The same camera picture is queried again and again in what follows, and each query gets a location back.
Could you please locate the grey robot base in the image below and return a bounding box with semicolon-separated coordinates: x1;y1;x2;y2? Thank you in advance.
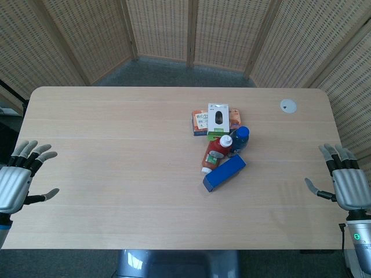
115;249;241;278

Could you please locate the black stand pole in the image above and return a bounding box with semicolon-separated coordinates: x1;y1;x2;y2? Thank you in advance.
0;79;29;112

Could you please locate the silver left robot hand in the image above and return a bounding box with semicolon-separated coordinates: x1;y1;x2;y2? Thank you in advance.
0;140;60;214

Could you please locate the white green mouse package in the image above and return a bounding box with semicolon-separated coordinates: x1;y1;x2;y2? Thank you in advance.
206;103;231;137

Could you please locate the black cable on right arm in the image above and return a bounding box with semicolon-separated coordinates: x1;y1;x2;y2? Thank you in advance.
338;222;353;278

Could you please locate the red sauce bottle white cap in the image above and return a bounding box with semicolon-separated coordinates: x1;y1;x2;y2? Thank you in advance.
201;135;234;175

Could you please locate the dark blue bottle blue cap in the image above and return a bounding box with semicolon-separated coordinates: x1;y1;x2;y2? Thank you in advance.
227;126;251;158

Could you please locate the grey round cable grommet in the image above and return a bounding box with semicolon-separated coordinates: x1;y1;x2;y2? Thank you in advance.
279;98;297;114

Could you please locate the orange snack box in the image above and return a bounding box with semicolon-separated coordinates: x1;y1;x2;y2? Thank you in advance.
190;108;243;137

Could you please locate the woven folding screen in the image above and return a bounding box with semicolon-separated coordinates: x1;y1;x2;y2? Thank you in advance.
0;0;371;171

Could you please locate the blue rectangular box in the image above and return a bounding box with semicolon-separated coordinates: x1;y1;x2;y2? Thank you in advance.
202;153;247;193

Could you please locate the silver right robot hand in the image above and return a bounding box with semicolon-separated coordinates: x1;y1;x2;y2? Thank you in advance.
304;143;371;211

